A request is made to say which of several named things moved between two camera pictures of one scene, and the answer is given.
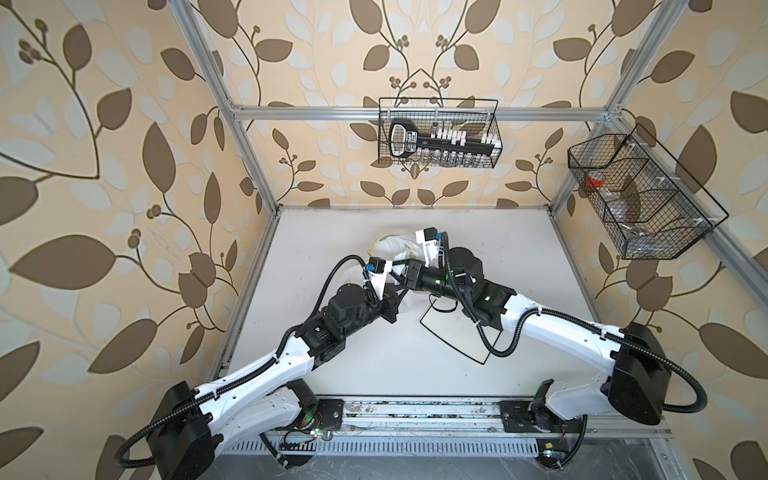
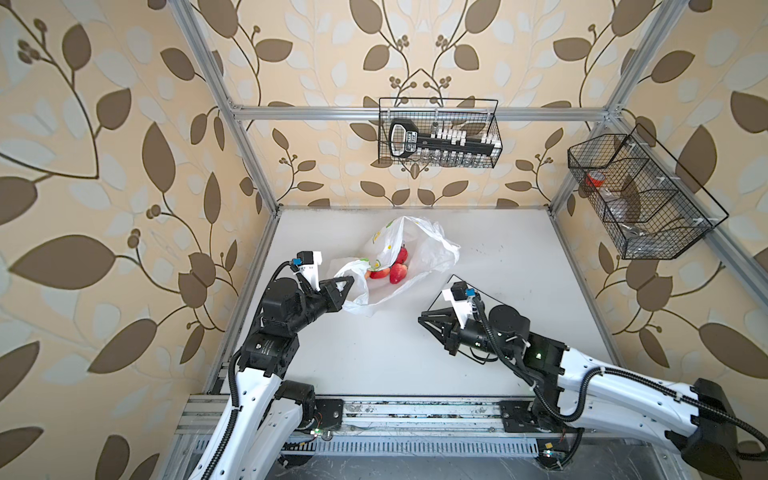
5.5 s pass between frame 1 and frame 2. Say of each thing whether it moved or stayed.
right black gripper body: moved
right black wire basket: stayed
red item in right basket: stayed
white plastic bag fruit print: moved
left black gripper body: moved
